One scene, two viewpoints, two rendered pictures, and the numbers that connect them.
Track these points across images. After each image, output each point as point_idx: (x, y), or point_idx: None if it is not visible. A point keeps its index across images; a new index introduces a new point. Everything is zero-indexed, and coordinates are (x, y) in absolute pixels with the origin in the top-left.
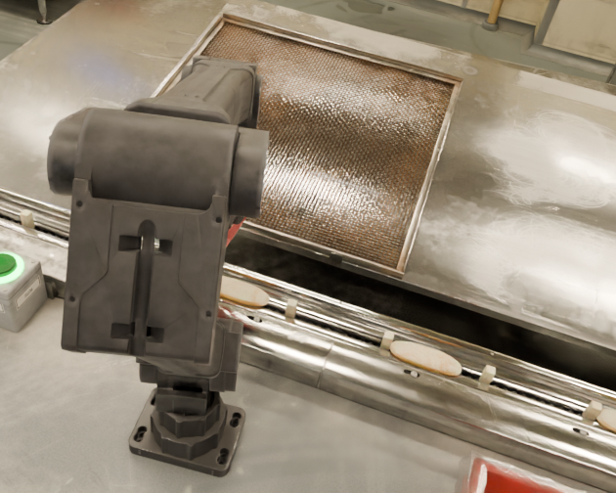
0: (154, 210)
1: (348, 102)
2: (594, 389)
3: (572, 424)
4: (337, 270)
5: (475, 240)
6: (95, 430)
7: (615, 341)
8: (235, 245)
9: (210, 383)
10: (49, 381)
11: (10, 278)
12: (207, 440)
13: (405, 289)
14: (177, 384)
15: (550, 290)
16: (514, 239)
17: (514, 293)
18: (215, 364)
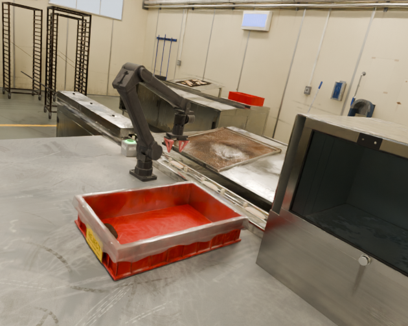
0: (128, 70)
1: (241, 146)
2: (250, 203)
3: (234, 202)
4: (209, 176)
5: (247, 173)
6: (125, 169)
7: (267, 197)
8: (188, 165)
9: (147, 152)
10: (124, 162)
11: (130, 142)
12: (143, 171)
13: (224, 184)
14: (142, 152)
15: (258, 185)
16: (260, 176)
17: (247, 182)
18: (147, 140)
